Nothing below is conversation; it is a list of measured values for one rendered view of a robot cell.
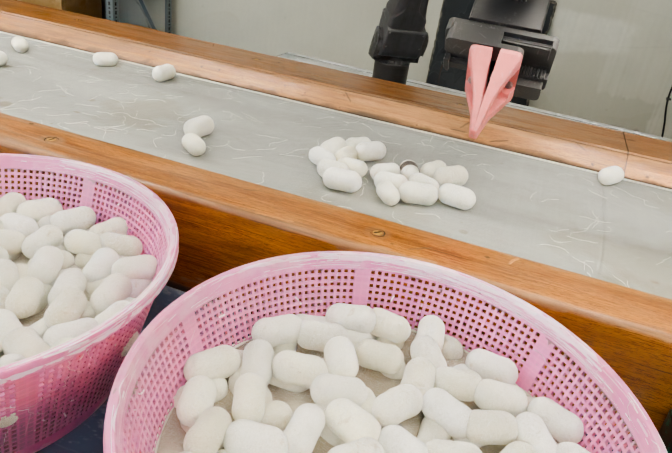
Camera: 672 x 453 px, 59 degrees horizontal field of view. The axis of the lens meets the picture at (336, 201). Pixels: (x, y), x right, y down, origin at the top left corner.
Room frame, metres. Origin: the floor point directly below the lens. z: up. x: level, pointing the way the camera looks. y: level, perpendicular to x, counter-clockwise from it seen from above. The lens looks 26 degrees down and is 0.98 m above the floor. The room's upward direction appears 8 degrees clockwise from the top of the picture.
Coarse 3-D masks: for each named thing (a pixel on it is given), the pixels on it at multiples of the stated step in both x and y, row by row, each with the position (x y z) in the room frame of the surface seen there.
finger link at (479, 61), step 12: (480, 48) 0.55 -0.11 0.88; (492, 48) 0.55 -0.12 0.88; (468, 60) 0.57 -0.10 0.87; (480, 60) 0.55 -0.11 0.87; (468, 72) 0.58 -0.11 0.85; (480, 72) 0.54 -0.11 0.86; (492, 72) 0.59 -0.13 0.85; (528, 72) 0.58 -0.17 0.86; (540, 72) 0.58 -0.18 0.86; (468, 84) 0.58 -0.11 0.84; (480, 84) 0.54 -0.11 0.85; (516, 84) 0.58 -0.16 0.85; (528, 84) 0.58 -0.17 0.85; (540, 84) 0.57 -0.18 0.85; (468, 96) 0.57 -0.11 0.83; (480, 96) 0.53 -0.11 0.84; (516, 96) 0.59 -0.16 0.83; (528, 96) 0.58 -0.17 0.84
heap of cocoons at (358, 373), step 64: (320, 320) 0.32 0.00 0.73; (384, 320) 0.32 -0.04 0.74; (192, 384) 0.24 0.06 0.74; (256, 384) 0.25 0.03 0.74; (320, 384) 0.25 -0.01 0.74; (384, 384) 0.28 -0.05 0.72; (448, 384) 0.27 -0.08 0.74; (512, 384) 0.29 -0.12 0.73; (192, 448) 0.20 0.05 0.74; (256, 448) 0.21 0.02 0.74; (320, 448) 0.23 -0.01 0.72; (384, 448) 0.22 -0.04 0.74; (448, 448) 0.22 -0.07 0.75; (512, 448) 0.23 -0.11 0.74; (576, 448) 0.23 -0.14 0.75
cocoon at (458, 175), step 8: (440, 168) 0.56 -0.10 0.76; (448, 168) 0.56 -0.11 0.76; (456, 168) 0.56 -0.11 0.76; (464, 168) 0.56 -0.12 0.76; (440, 176) 0.55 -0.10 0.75; (448, 176) 0.55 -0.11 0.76; (456, 176) 0.55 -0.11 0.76; (464, 176) 0.56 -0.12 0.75; (440, 184) 0.55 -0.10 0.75; (456, 184) 0.55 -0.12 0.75
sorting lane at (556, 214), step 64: (64, 64) 0.79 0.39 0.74; (128, 64) 0.83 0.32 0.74; (64, 128) 0.57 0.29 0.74; (128, 128) 0.59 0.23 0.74; (256, 128) 0.65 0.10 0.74; (320, 128) 0.68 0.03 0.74; (384, 128) 0.71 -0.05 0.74; (320, 192) 0.50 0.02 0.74; (512, 192) 0.57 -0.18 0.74; (576, 192) 0.59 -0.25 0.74; (640, 192) 0.62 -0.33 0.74; (576, 256) 0.45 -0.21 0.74; (640, 256) 0.47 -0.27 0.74
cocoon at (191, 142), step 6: (186, 138) 0.55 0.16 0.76; (192, 138) 0.55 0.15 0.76; (198, 138) 0.55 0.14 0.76; (186, 144) 0.55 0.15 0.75; (192, 144) 0.54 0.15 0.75; (198, 144) 0.54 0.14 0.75; (204, 144) 0.55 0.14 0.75; (192, 150) 0.54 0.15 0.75; (198, 150) 0.54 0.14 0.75; (204, 150) 0.55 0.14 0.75
